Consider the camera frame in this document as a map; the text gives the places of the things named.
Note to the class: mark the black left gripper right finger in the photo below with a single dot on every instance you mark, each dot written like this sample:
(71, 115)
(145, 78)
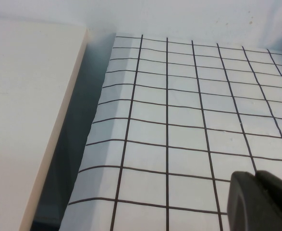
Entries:
(280, 192)

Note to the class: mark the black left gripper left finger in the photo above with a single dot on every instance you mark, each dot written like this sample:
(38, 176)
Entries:
(244, 207)

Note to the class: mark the white grid-pattern tablecloth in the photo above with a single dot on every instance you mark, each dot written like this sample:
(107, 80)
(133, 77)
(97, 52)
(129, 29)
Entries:
(179, 120)

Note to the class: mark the cream white board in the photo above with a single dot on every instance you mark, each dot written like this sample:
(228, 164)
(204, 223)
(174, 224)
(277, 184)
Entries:
(23, 96)

